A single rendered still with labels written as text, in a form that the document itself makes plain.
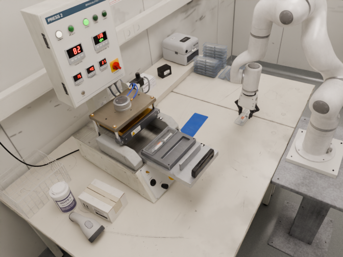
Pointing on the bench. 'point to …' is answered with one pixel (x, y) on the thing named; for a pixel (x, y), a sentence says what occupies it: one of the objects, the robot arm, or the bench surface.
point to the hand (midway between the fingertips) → (245, 113)
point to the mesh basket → (31, 189)
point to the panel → (160, 178)
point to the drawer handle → (202, 162)
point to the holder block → (171, 150)
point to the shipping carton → (103, 200)
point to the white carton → (147, 81)
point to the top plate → (122, 108)
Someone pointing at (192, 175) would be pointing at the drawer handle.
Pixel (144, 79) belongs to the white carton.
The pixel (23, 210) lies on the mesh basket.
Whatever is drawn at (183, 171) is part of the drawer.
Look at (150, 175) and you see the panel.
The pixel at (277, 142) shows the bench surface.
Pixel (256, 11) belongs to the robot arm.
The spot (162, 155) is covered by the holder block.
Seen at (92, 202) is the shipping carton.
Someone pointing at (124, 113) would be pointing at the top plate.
